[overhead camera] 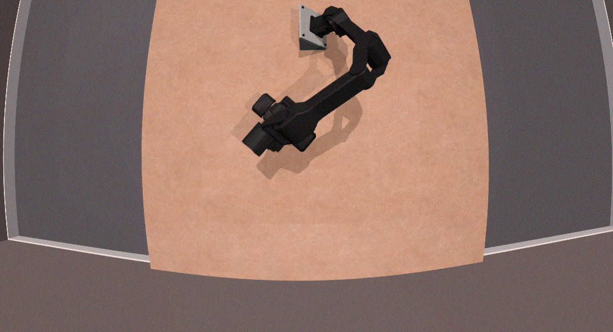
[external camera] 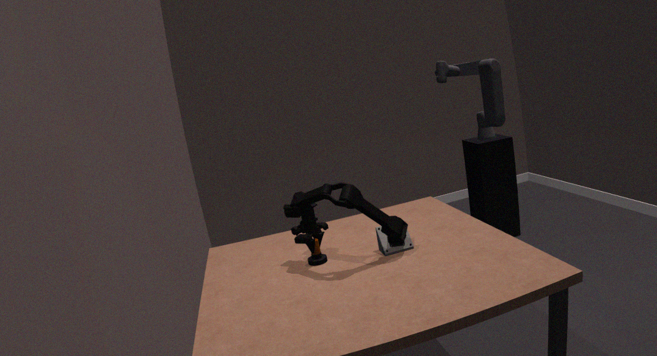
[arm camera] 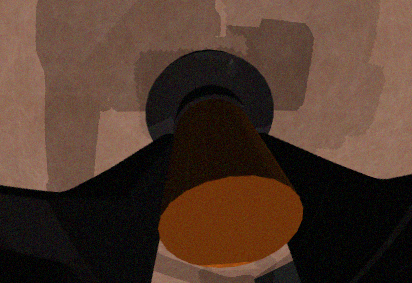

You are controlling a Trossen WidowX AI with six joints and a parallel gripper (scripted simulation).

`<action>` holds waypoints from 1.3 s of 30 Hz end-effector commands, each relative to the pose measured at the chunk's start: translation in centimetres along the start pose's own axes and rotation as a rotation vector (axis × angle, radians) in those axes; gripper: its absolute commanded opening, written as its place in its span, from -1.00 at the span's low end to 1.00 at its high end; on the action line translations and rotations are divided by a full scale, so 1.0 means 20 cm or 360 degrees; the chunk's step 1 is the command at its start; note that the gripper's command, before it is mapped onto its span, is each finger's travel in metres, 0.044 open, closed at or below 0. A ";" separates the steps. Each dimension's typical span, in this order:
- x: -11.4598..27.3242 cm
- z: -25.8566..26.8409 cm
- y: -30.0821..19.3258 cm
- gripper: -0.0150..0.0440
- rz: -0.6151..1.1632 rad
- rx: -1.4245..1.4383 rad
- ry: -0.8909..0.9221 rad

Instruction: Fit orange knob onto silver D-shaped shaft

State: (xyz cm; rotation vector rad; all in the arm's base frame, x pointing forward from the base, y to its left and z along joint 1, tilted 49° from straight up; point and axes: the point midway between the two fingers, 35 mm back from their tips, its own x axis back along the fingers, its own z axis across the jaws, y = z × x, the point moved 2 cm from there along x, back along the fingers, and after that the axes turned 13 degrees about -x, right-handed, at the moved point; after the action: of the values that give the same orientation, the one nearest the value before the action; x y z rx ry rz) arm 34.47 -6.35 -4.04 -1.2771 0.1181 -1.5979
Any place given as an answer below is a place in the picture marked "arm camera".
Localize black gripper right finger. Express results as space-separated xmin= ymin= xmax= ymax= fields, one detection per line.
xmin=259 ymin=132 xmax=412 ymax=283

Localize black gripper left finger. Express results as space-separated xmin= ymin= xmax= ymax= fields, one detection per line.
xmin=0 ymin=133 xmax=174 ymax=283

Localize orange knob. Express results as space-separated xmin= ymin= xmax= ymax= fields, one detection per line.
xmin=158 ymin=100 xmax=303 ymax=268

